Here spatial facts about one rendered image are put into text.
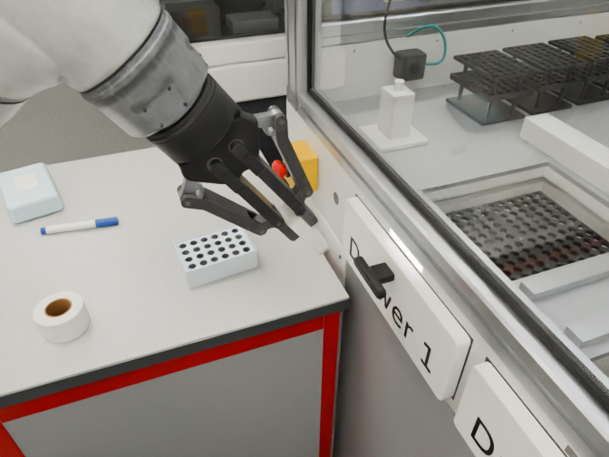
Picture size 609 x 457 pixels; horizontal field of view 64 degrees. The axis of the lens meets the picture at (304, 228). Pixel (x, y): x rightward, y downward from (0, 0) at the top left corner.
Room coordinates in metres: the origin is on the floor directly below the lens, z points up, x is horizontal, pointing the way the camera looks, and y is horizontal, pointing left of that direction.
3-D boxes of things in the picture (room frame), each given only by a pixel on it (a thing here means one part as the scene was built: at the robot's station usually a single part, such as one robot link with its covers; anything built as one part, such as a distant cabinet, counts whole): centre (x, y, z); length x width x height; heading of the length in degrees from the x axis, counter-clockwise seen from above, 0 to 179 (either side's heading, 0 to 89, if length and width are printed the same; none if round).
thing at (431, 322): (0.47, -0.12, 0.87); 0.29 x 0.02 x 0.11; 20
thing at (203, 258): (0.64, 0.15, 0.78); 0.12 x 0.08 x 0.04; 116
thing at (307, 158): (0.77, 0.01, 0.88); 0.07 x 0.05 x 0.07; 20
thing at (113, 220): (0.73, 0.43, 0.77); 0.14 x 0.02 x 0.02; 104
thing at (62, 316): (0.50, 0.37, 0.78); 0.07 x 0.07 x 0.04
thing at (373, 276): (0.46, -0.09, 0.91); 0.07 x 0.04 x 0.01; 20
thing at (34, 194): (0.83, 0.56, 0.78); 0.15 x 0.10 x 0.04; 33
